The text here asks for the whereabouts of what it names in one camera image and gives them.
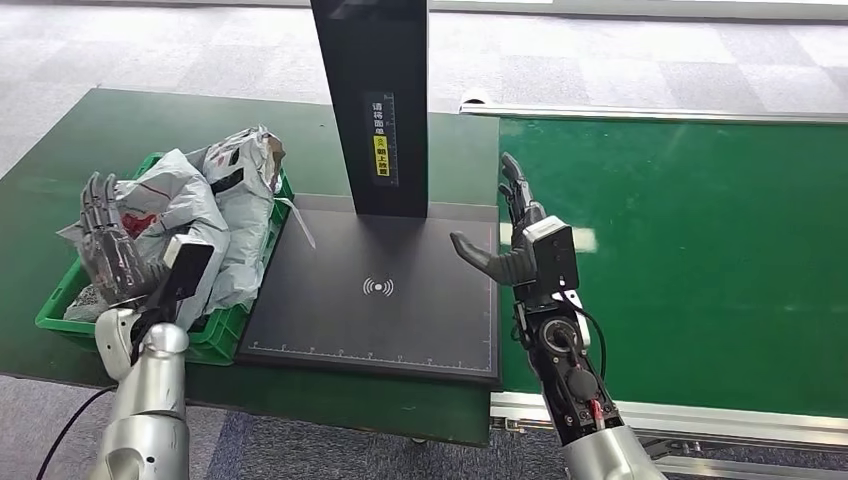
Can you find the green plastic crate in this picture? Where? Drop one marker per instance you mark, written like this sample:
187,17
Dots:
225,338

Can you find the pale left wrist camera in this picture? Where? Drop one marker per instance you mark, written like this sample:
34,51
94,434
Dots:
185,265

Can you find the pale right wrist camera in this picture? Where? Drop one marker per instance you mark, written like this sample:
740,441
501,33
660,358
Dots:
553,255

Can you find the large white plastic mail bag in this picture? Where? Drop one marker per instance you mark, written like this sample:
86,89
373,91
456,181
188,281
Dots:
248,199

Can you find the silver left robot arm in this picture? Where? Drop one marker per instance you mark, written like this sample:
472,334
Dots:
149,411

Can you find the white plastic strip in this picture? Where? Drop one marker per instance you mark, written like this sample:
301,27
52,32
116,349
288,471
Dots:
301,225

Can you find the black scanner column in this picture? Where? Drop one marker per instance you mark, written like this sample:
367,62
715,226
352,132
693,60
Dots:
378,66

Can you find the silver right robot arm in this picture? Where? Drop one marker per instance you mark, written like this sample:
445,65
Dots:
583,411

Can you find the slim aluminium conveyor rail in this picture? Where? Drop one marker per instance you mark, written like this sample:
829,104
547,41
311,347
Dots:
662,113

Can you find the black scanner platform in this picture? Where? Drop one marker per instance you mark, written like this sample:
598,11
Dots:
397,318

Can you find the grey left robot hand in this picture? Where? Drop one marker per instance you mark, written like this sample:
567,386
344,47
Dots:
112,258

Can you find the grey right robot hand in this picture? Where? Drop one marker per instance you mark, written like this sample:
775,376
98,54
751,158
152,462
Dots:
507,265

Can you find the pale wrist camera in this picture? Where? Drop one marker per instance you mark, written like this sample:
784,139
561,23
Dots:
185,265
553,255

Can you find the green conveyor belt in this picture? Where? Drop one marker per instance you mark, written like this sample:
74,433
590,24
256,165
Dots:
729,265

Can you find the wide aluminium conveyor rail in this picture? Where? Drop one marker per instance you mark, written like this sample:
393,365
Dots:
729,424

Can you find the black yellow column label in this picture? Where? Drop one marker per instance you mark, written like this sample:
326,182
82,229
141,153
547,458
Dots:
381,159

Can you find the aluminium conveyor underframe beam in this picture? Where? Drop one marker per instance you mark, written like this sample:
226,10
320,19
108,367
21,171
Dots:
762,467

